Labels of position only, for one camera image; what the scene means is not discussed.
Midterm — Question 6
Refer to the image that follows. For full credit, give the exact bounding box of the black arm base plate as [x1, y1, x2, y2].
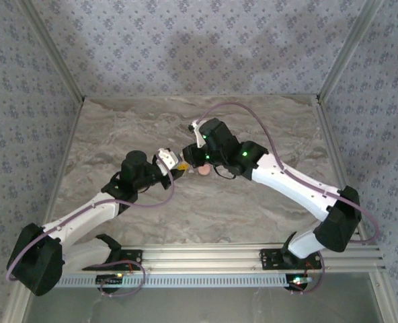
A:
[259, 247, 323, 271]
[81, 247, 145, 272]

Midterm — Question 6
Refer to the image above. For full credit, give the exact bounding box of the black controller board green light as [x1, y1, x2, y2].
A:
[284, 273, 313, 292]
[95, 273, 126, 287]

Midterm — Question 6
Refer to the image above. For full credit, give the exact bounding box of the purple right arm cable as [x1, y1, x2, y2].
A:
[195, 102, 380, 297]

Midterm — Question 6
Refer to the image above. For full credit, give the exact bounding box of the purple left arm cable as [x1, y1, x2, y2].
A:
[5, 153, 176, 297]

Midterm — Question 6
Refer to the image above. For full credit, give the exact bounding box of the thin black cable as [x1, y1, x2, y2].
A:
[212, 166, 239, 182]

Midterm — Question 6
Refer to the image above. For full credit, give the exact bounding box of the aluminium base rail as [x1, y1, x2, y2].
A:
[118, 244, 387, 273]

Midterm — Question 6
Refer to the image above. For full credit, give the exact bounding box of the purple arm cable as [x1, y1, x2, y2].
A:
[5, 153, 176, 297]
[195, 102, 380, 297]

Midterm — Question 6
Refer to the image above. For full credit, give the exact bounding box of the white slotted cable duct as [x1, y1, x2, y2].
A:
[59, 273, 289, 289]

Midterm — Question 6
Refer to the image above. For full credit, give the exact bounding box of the aluminium frame post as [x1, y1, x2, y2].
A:
[368, 271, 398, 323]
[17, 0, 87, 104]
[1, 292, 30, 323]
[315, 0, 387, 102]

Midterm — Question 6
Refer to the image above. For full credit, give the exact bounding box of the aluminium table side rail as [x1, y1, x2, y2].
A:
[46, 96, 86, 225]
[315, 95, 368, 246]

